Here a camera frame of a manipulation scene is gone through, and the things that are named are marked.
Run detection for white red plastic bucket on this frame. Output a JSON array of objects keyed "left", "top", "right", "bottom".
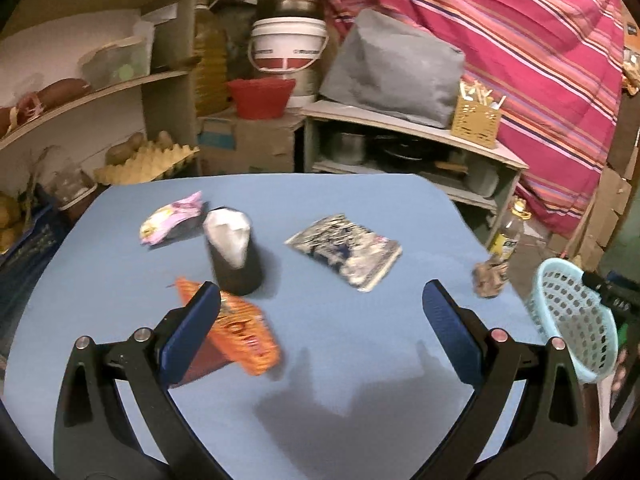
[{"left": 247, "top": 16, "right": 329, "bottom": 74}]

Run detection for red tub with plastic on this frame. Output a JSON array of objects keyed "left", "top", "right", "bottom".
[{"left": 48, "top": 167, "right": 98, "bottom": 224}]

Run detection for sweet potatoes in net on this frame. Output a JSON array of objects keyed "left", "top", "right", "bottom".
[{"left": 1, "top": 78, "right": 93, "bottom": 138}]

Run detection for pink striped curtain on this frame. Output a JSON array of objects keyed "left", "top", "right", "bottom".
[{"left": 328, "top": 0, "right": 624, "bottom": 235}]

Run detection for black foil-lined pouch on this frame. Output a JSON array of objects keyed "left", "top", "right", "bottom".
[{"left": 203, "top": 207, "right": 264, "bottom": 296}]

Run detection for wooden shelf unit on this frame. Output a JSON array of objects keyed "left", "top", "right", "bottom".
[{"left": 1, "top": 0, "right": 196, "bottom": 193}]

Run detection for oil bottle yellow label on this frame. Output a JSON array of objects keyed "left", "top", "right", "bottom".
[{"left": 489, "top": 197, "right": 532, "bottom": 262}]

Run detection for orange snack bag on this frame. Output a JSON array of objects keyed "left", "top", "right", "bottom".
[{"left": 207, "top": 292, "right": 281, "bottom": 376}]

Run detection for small brown crumpled scrap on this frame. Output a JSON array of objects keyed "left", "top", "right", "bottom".
[{"left": 472, "top": 255, "right": 509, "bottom": 298}]

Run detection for clear plastic container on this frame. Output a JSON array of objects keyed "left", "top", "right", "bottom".
[{"left": 78, "top": 36, "right": 151, "bottom": 90}]

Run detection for yellow egg tray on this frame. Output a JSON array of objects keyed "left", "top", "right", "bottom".
[{"left": 93, "top": 142, "right": 200, "bottom": 185}]

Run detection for pink candy wrapper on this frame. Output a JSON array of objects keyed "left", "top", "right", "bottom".
[{"left": 139, "top": 191, "right": 204, "bottom": 246}]

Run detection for yellow cutlery basket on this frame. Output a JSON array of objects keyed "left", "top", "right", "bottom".
[{"left": 451, "top": 79, "right": 506, "bottom": 150}]

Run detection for light blue laundry basket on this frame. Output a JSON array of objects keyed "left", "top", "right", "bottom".
[{"left": 525, "top": 258, "right": 618, "bottom": 384}]

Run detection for potatoes in net bag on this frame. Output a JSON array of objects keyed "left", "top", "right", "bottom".
[{"left": 0, "top": 193, "right": 24, "bottom": 255}]

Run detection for cardboard box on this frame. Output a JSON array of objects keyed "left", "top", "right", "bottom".
[{"left": 198, "top": 108, "right": 305, "bottom": 176}]

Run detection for low wooden side shelf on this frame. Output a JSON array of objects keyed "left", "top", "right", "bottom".
[{"left": 300, "top": 100, "right": 528, "bottom": 247}]

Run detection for red plastic bowl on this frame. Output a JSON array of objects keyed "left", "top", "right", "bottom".
[{"left": 227, "top": 77, "right": 296, "bottom": 120}]

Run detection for grey fabric cover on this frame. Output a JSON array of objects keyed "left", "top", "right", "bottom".
[{"left": 319, "top": 9, "right": 465, "bottom": 129}]

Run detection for blue plastic crate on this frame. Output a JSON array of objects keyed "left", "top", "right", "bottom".
[{"left": 0, "top": 199, "right": 68, "bottom": 340}]

